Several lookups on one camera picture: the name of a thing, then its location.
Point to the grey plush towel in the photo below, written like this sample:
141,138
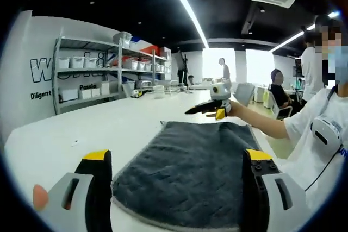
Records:
190,166

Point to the person's right hand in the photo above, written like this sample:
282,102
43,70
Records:
236,109

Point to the person's left hand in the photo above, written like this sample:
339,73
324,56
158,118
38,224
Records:
40,198

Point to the grey panel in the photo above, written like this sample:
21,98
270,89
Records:
244,94

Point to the bright window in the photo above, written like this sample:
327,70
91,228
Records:
258,66
212,63

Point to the black tripod stand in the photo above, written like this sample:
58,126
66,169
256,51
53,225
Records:
182,74

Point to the white chair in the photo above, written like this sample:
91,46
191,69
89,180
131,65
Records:
284,112

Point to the unused hand-held gripper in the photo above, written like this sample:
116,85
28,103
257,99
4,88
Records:
136,93

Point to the person's white shirt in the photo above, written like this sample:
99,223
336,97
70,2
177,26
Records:
299,139

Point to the grey metal shelving rack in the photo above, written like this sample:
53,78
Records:
141,52
87,42

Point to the row of white storage bins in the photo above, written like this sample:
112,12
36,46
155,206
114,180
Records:
130,64
77,62

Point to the ceiling light strip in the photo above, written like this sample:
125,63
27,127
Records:
187,12
291,39

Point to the white chest device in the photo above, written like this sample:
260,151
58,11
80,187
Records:
326,131

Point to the small dark bottle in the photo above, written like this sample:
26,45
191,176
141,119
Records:
60,98

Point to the person's head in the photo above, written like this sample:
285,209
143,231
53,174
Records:
326,20

